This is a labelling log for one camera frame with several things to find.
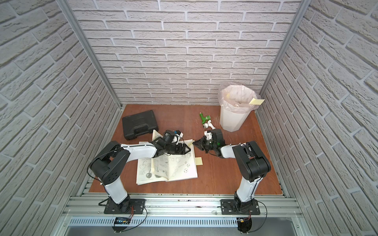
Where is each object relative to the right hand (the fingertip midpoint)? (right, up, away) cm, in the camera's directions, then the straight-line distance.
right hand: (194, 142), depth 91 cm
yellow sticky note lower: (+3, -11, -2) cm, 12 cm away
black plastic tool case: (-39, +11, +9) cm, 41 cm away
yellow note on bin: (+37, +25, -6) cm, 45 cm away
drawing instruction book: (-16, -14, -7) cm, 22 cm away
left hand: (-7, -2, +1) cm, 7 cm away
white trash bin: (+25, +13, +4) cm, 28 cm away
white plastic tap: (+9, +10, +12) cm, 18 cm away
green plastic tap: (+8, +15, +19) cm, 25 cm away
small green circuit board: (-37, -36, -19) cm, 55 cm away
